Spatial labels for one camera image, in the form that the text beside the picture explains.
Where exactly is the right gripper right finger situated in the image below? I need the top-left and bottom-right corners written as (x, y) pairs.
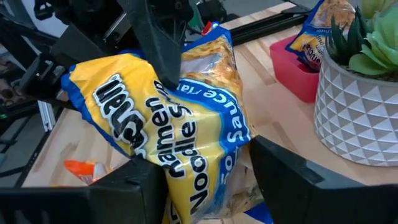
top-left (249, 134), bottom-right (398, 224)

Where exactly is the silver aluminium extrusion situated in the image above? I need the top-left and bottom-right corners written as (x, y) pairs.
top-left (37, 99), bottom-right (58, 133)

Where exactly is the green succulent in white pot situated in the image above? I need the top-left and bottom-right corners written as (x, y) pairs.
top-left (313, 0), bottom-right (398, 167)

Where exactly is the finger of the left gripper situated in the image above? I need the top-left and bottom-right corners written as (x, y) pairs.
top-left (116, 0), bottom-right (194, 90)
top-left (18, 52), bottom-right (68, 103)

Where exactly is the blue Maruchan ramen pack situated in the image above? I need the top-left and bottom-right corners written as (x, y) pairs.
top-left (285, 0), bottom-right (357, 72)
top-left (60, 24), bottom-right (274, 224)

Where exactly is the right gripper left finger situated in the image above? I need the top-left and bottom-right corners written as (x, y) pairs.
top-left (0, 154), bottom-right (170, 224)

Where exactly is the pink plastic bin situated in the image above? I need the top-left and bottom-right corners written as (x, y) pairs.
top-left (269, 34), bottom-right (321, 104)

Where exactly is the orange Maruchan ramen pack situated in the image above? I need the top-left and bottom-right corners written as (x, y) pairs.
top-left (63, 159), bottom-right (114, 186)

